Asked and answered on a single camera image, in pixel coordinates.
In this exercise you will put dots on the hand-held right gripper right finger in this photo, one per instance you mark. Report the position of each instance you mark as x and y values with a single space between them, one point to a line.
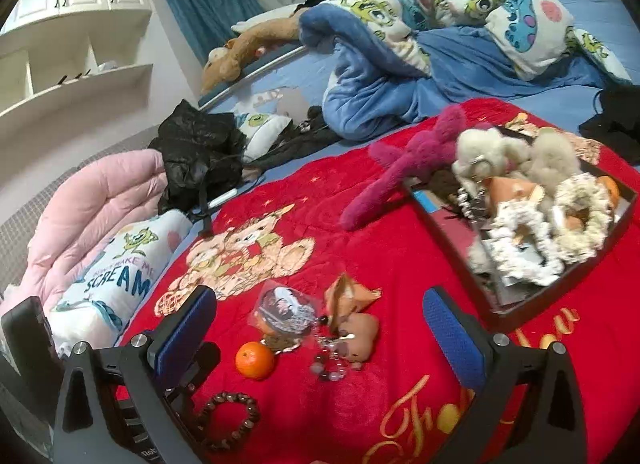
450 329

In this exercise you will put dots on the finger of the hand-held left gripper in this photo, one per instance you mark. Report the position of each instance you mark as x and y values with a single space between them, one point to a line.
200 361

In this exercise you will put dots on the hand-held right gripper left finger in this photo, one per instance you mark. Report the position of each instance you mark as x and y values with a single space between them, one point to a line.
187 324

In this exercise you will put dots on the triangular snack packet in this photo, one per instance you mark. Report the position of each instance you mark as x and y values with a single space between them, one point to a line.
510 189
362 336
350 301

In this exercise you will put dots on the dark brown storage box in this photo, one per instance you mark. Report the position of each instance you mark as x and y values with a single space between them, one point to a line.
445 239

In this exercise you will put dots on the round photo badge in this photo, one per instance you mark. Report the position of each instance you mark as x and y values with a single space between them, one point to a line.
285 309

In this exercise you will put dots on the white crochet scrunchie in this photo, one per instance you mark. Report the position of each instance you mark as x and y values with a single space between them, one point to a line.
500 239

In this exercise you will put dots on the cream crochet scrunchie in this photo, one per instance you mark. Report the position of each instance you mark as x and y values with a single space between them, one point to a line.
597 224

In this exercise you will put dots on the white cartoon printed pillow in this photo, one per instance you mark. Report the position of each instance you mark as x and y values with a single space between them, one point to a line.
115 274

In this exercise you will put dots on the red bear printed blanket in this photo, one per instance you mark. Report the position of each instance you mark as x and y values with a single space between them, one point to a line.
310 419

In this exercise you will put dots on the white stick device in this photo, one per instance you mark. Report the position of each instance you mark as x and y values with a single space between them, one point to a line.
222 200

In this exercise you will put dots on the pink quilt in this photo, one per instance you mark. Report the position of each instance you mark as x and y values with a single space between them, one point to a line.
90 214

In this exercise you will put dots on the black puffer jacket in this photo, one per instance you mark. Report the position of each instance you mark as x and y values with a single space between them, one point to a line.
195 153

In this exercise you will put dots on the magenta plush toy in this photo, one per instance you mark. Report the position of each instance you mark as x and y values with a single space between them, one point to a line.
400 163

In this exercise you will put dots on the small cartoon printed pillow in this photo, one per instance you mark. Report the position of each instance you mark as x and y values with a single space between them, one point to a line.
260 128

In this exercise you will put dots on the blue cartoon printed quilt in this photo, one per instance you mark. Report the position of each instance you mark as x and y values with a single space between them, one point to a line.
370 88

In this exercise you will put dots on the black cloth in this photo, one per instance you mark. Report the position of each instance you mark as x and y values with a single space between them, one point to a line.
617 123

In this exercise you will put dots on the brown teddy bear plush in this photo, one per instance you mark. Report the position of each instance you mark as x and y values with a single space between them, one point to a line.
250 43

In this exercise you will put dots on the white wall shelf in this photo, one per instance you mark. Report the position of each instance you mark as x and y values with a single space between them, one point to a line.
75 88

